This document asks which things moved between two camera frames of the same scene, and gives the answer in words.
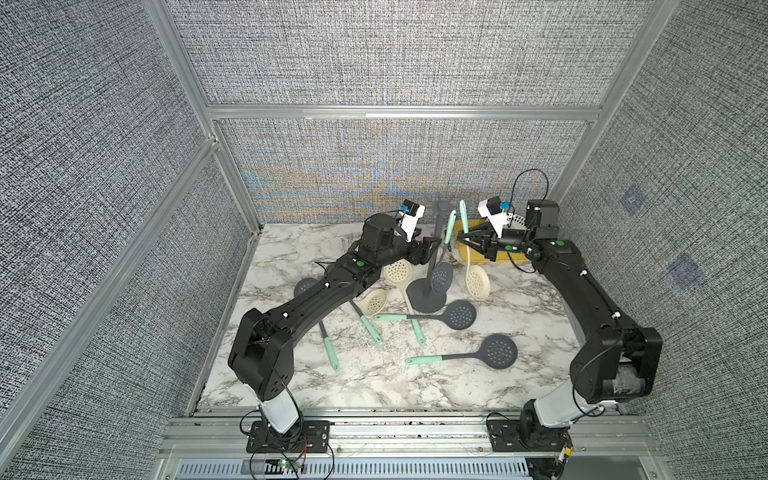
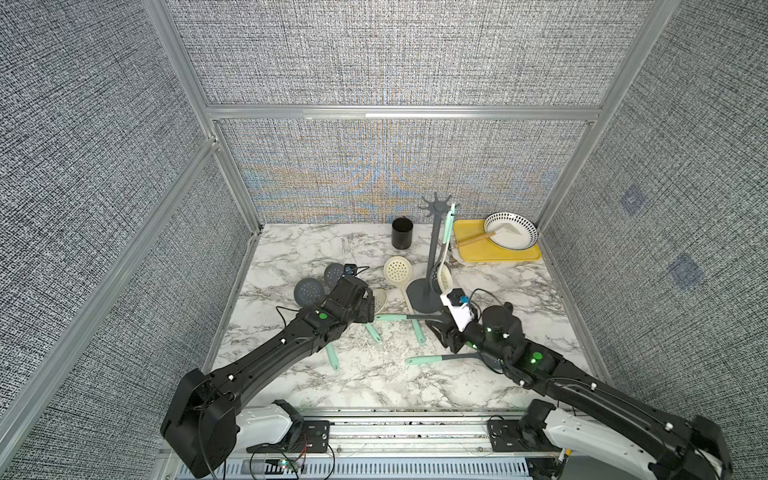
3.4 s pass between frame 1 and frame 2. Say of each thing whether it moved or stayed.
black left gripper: moved
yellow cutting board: stayed
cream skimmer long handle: moved
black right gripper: moved
